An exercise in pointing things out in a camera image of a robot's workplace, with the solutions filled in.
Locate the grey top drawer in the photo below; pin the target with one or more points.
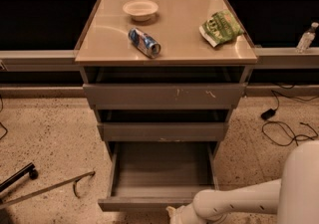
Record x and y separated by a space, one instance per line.
164 87

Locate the grey bottom drawer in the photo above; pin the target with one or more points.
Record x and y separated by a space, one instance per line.
151 176

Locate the grey middle drawer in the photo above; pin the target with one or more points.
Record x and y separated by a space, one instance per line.
163 125

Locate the blue silver soda can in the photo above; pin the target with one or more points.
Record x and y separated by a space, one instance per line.
144 43

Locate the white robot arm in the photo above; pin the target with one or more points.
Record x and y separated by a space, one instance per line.
293 198

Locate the grey drawer cabinet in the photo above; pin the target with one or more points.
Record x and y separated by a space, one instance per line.
175 26

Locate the black caster leg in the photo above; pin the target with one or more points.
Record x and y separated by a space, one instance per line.
29 170

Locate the white bowl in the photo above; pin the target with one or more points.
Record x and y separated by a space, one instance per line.
140 10

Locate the grey metal rod with hook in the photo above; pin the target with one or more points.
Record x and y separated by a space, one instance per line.
74 181

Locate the clear plastic bottle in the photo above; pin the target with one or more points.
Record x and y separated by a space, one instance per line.
307 38

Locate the black power adapter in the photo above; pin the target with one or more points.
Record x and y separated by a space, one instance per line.
268 114

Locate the green chip bag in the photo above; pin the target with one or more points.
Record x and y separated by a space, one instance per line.
220 28

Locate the grey drawer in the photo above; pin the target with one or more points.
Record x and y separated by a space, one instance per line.
164 87
151 176
163 125

